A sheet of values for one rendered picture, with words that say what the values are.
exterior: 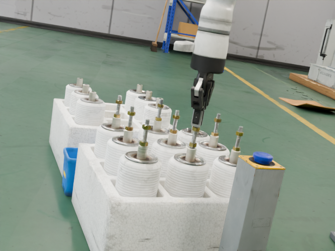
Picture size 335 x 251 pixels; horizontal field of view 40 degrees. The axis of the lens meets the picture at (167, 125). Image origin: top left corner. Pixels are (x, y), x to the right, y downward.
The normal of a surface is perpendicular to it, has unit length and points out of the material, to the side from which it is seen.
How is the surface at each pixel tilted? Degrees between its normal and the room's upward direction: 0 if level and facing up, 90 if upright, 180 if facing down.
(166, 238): 90
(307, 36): 90
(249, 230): 90
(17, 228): 0
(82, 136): 90
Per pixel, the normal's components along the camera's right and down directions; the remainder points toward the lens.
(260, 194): 0.35, 0.28
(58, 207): 0.17, -0.96
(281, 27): 0.07, 0.25
